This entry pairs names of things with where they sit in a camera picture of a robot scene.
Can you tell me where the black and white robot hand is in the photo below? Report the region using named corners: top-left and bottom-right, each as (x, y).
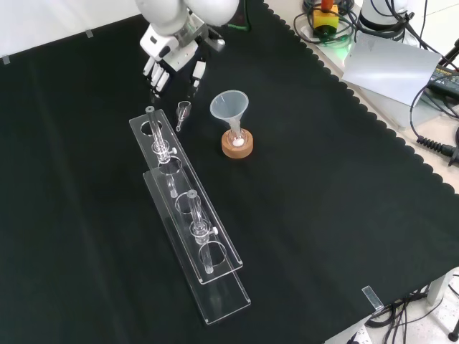
top-left (138, 14), bottom-right (209, 100)

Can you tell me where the translucent plastic funnel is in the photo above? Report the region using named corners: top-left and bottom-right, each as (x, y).
top-left (209, 91), bottom-right (249, 143)

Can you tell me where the small glass weighing funnel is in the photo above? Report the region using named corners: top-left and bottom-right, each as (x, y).
top-left (174, 101), bottom-right (191, 133)

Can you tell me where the glass round-bottom flask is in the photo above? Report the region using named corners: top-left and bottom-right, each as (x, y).
top-left (226, 127), bottom-right (247, 148)

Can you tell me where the clear acrylic funnel stand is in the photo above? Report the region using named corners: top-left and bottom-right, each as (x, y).
top-left (128, 105), bottom-right (251, 326)

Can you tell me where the yellow stop button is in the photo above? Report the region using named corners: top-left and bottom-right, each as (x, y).
top-left (312, 0), bottom-right (340, 37)

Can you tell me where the black bench cloth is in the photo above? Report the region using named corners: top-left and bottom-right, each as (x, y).
top-left (0, 0), bottom-right (459, 344)

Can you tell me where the black and yellow device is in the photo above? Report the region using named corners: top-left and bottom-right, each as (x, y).
top-left (429, 64), bottom-right (459, 98)

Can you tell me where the clear tape strip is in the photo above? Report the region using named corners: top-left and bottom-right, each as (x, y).
top-left (361, 285), bottom-right (384, 311)

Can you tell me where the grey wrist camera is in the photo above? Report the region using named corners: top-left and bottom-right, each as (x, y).
top-left (204, 34), bottom-right (227, 53)

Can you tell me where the cork ring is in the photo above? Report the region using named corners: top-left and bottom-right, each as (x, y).
top-left (221, 129), bottom-right (255, 158)

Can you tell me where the black coiled cable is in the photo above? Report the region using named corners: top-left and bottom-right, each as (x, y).
top-left (410, 81), bottom-right (459, 161)

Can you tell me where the black floor cable bundle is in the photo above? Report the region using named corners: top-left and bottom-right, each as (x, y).
top-left (364, 290), bottom-right (459, 344)

